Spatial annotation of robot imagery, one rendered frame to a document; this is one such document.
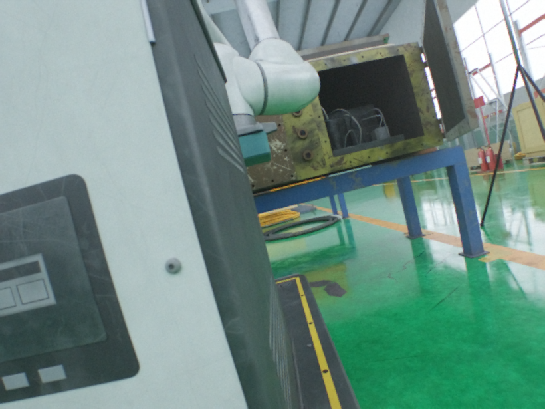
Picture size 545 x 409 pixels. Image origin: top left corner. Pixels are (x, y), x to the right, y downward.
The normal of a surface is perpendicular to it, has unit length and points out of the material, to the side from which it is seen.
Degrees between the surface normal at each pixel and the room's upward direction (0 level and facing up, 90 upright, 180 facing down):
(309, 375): 0
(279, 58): 75
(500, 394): 0
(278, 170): 90
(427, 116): 90
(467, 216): 90
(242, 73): 87
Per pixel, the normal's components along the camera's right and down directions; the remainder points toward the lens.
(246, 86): 0.54, -0.02
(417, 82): 0.04, 0.04
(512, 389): -0.25, -0.97
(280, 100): 0.43, 0.74
